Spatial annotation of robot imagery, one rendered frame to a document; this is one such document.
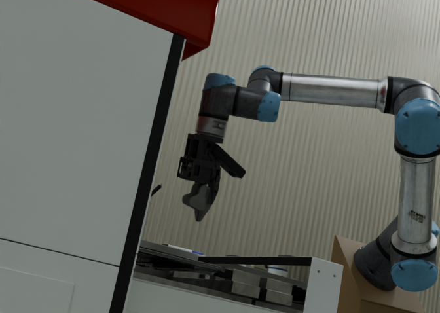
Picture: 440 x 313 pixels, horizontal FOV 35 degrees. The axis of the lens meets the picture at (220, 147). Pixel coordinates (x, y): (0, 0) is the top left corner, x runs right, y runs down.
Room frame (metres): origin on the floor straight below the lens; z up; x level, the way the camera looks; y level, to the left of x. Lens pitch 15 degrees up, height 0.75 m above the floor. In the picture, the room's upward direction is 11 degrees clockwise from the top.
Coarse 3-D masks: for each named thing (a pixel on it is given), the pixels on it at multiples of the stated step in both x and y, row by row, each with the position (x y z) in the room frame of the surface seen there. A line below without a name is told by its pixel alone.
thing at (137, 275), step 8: (136, 272) 1.61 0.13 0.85; (152, 280) 1.63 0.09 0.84; (160, 280) 1.64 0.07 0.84; (168, 280) 1.65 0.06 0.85; (184, 288) 1.67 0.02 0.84; (192, 288) 1.68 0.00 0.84; (200, 288) 1.69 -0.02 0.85; (216, 296) 1.71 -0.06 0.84; (224, 296) 1.72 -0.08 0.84; (232, 296) 1.73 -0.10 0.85; (240, 296) 1.75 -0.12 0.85
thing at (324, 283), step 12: (312, 264) 1.58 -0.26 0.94; (324, 264) 1.59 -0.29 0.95; (336, 264) 1.61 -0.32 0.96; (312, 276) 1.58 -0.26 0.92; (324, 276) 1.60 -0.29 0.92; (336, 276) 1.61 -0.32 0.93; (312, 288) 1.58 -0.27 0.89; (324, 288) 1.60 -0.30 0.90; (336, 288) 1.61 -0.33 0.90; (312, 300) 1.59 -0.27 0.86; (324, 300) 1.60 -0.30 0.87; (336, 300) 1.62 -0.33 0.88; (312, 312) 1.59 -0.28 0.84; (324, 312) 1.60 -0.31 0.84; (336, 312) 1.62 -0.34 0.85
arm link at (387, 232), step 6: (396, 216) 1.92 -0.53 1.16; (396, 222) 1.89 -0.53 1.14; (432, 222) 1.89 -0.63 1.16; (390, 228) 1.91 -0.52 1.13; (396, 228) 1.88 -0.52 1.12; (432, 228) 1.86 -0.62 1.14; (438, 228) 1.88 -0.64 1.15; (384, 234) 1.93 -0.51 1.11; (390, 234) 1.90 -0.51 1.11; (384, 240) 1.93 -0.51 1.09; (390, 240) 1.88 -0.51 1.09; (384, 246) 1.93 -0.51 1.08
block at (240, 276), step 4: (232, 272) 1.70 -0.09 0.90; (236, 272) 1.70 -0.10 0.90; (240, 272) 1.71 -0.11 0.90; (244, 272) 1.71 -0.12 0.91; (232, 276) 1.70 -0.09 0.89; (236, 276) 1.70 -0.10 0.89; (240, 276) 1.71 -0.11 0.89; (244, 276) 1.71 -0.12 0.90; (248, 276) 1.72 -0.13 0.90; (252, 276) 1.72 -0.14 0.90; (256, 276) 1.73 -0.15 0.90; (260, 276) 1.73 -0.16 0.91; (232, 280) 1.70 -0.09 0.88; (236, 280) 1.70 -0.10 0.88; (240, 280) 1.71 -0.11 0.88; (244, 280) 1.71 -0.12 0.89; (248, 280) 1.72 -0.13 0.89; (252, 280) 1.72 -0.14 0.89; (256, 280) 1.73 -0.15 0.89; (252, 284) 1.73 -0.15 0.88; (256, 284) 1.73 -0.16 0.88
